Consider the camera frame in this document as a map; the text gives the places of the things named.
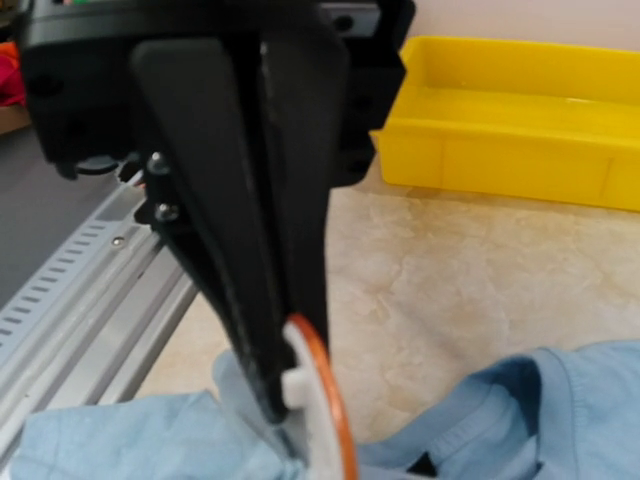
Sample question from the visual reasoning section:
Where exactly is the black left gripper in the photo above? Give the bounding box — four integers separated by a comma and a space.
16, 1, 416, 423

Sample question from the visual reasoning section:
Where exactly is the light blue printed t-shirt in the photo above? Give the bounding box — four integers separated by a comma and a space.
9, 341, 639, 479

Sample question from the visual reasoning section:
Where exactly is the yellow plastic bin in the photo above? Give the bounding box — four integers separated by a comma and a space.
374, 36, 639, 211

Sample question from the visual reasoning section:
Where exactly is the aluminium table front rail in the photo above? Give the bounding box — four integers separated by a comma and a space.
0, 0, 381, 436

